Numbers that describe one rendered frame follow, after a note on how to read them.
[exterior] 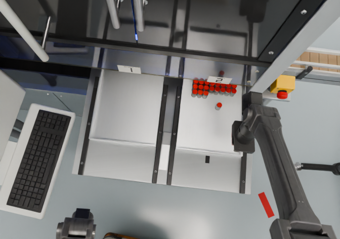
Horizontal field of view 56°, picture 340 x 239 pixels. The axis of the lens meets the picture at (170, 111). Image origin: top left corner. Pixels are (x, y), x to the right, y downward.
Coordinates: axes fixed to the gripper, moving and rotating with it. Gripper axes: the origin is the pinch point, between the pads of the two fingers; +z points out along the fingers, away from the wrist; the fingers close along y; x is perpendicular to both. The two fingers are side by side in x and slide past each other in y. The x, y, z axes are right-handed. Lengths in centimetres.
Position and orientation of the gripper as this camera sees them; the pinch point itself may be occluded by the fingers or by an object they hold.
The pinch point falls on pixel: (237, 145)
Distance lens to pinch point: 112.6
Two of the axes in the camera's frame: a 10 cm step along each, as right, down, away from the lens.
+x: -10.0, -0.9, -0.2
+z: -0.6, 4.3, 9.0
